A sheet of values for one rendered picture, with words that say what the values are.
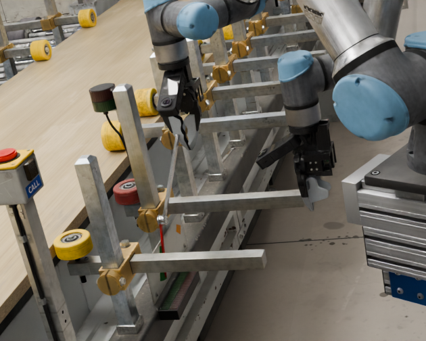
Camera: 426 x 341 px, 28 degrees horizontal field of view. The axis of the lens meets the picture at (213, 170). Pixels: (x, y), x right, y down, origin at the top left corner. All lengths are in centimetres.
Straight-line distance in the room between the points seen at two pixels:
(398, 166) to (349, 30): 29
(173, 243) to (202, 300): 92
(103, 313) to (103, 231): 42
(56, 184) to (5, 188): 75
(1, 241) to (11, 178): 55
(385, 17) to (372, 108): 38
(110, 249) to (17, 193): 38
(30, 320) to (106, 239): 27
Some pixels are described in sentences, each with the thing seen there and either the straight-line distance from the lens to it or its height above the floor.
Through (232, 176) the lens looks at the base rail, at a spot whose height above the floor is 70.
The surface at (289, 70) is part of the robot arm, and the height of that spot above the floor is 116.
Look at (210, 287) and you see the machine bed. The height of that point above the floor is 16.
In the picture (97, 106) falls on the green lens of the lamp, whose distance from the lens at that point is 189.
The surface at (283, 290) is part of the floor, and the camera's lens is 322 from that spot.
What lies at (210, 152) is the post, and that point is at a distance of 243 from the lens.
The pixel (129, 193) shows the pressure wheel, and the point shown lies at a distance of 199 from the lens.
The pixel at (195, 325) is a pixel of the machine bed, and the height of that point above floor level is 15.
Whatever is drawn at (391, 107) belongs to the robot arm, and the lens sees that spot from 133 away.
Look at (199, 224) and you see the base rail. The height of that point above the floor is 70.
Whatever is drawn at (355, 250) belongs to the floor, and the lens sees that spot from 340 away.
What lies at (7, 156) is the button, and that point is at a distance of 142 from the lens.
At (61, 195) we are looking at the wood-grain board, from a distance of 209.
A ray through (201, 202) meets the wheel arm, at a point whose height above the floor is 86.
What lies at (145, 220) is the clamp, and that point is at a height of 85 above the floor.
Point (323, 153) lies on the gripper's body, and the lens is 185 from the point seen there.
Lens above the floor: 168
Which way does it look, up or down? 23 degrees down
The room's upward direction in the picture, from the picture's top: 12 degrees counter-clockwise
